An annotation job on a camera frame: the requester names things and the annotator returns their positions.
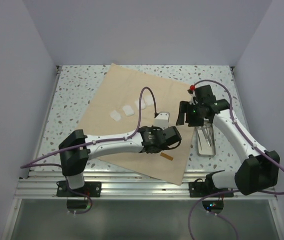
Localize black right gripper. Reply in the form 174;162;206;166
176;100;204;127

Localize brown bandage strip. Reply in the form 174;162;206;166
160;152;174;161

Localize steel surgical scissors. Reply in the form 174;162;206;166
202;127;212;147

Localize long steel tweezers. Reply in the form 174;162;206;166
196;128;202;151

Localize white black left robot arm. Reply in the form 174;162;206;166
58;126;182;197

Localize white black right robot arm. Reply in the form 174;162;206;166
176;85;280;196

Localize white gauze pad far right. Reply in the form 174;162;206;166
144;95;154;106

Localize white gauze pad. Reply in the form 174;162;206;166
122;105;134;117
144;95;154;106
110;110;121;122
135;99;146;110

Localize steel instrument tray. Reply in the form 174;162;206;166
195;120;216;157

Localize white gauze pad far left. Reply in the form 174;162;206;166
110;110;121;122

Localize beige cloth mat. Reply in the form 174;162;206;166
77;64;194;186

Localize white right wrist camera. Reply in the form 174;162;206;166
187;85;196;105

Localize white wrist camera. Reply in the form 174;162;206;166
187;85;196;105
153;111;170;130

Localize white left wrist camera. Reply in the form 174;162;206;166
153;111;170;130

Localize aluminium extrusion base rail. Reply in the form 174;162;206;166
13;65;280;201

